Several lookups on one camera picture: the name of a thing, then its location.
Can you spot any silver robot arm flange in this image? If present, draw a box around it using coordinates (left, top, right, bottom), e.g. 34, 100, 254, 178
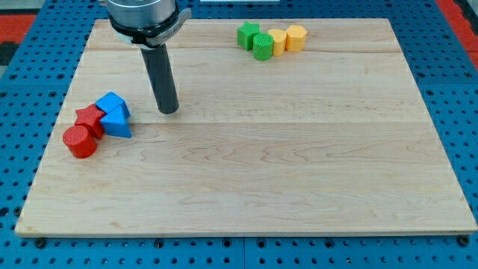
103, 0, 192, 49

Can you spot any green cylinder block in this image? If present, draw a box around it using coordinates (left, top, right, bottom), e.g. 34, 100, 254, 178
252, 33, 273, 61

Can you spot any light wooden board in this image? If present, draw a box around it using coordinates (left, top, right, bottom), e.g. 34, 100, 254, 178
16, 19, 477, 238

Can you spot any green star block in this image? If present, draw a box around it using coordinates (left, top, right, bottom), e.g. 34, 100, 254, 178
237, 22, 261, 51

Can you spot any yellow cylinder block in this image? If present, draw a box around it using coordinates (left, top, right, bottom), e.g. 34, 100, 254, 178
267, 28, 287, 57

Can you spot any yellow hexagon block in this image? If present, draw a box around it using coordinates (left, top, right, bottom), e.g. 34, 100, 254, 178
285, 25, 307, 52

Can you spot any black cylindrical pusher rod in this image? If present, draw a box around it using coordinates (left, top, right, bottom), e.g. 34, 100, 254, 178
141, 44, 179, 114

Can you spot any blue triangle block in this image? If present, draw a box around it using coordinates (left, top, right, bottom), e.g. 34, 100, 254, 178
100, 105, 132, 138

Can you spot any blue cube block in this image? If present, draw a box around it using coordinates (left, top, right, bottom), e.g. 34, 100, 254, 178
95, 92, 131, 119

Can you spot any red star block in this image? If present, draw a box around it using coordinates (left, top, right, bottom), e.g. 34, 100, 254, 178
75, 104, 105, 140

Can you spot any red cylinder block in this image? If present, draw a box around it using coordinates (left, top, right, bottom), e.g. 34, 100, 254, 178
63, 125, 98, 158

